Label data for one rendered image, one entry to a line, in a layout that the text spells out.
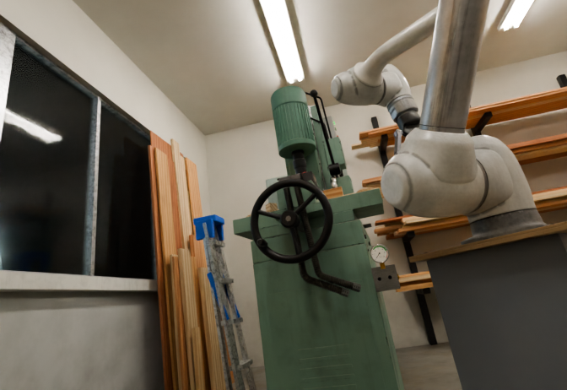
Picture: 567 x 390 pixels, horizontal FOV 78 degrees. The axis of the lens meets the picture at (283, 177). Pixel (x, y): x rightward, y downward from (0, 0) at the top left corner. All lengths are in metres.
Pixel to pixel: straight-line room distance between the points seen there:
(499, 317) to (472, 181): 0.30
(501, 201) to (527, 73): 3.92
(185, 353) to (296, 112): 1.80
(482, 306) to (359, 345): 0.51
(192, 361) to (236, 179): 2.21
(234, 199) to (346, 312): 3.01
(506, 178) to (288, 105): 0.99
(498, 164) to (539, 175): 3.37
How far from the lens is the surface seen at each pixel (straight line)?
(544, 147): 3.93
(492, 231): 0.98
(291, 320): 1.35
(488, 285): 0.93
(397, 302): 3.80
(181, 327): 2.68
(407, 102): 1.23
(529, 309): 0.90
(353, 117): 4.26
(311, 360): 1.35
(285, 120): 1.61
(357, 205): 1.33
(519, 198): 1.00
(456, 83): 0.86
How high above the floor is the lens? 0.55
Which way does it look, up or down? 20 degrees up
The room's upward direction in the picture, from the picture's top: 9 degrees counter-clockwise
